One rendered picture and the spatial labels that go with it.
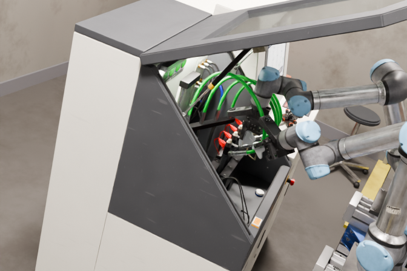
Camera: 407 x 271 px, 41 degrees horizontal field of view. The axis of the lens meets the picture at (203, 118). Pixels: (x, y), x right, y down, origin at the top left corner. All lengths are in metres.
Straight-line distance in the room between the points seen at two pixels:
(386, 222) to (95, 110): 1.09
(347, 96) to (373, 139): 0.28
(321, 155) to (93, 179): 0.91
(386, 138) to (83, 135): 1.10
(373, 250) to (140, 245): 0.94
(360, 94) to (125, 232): 1.07
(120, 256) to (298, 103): 0.97
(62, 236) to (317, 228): 2.10
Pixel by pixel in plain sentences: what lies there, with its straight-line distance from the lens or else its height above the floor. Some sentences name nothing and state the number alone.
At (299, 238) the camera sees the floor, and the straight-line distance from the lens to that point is 3.87.
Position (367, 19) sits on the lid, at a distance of 1.66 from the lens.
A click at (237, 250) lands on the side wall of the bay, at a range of 2.11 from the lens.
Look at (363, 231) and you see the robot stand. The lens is 2.51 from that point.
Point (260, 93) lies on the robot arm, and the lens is 2.14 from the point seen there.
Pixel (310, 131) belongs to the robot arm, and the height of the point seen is 1.45.
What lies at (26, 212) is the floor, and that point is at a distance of 3.45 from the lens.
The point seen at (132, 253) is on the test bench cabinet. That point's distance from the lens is 2.32.
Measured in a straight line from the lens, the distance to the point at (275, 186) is 2.44.
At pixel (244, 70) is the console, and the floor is 1.30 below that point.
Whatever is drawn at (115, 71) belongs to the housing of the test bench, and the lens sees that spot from 1.99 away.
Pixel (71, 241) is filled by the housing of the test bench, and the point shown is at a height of 0.56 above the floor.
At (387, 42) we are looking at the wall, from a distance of 5.02.
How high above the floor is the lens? 2.20
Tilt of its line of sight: 27 degrees down
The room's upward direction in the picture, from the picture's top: 17 degrees clockwise
